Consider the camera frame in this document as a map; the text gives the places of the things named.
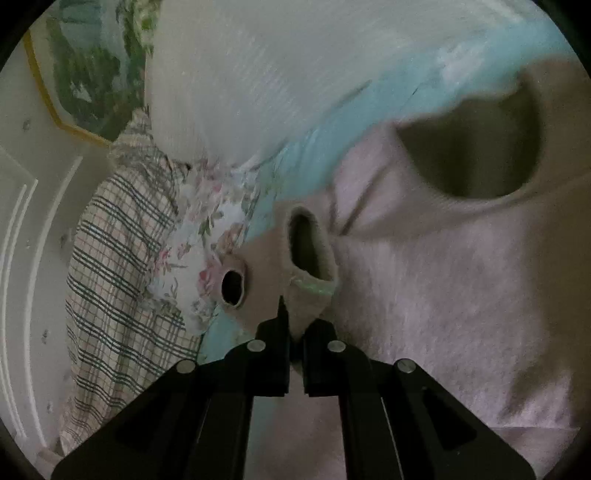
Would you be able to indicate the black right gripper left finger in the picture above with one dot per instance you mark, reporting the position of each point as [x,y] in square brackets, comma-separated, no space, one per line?
[193,421]

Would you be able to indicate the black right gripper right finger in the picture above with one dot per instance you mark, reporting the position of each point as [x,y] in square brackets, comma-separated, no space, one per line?
[397,421]

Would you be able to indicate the teal floral bed sheet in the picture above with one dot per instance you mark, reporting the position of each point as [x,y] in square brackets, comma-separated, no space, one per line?
[360,124]

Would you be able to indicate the plaid checked pillow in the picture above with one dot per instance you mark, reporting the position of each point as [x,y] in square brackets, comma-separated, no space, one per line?
[117,345]

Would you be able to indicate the white floral pillow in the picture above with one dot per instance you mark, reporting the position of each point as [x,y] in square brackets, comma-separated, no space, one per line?
[215,204]

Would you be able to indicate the white ribbed blanket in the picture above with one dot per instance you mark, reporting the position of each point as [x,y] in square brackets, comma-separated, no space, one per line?
[233,80]

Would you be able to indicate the framed green landscape painting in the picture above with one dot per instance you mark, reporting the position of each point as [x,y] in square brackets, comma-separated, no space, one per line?
[89,60]

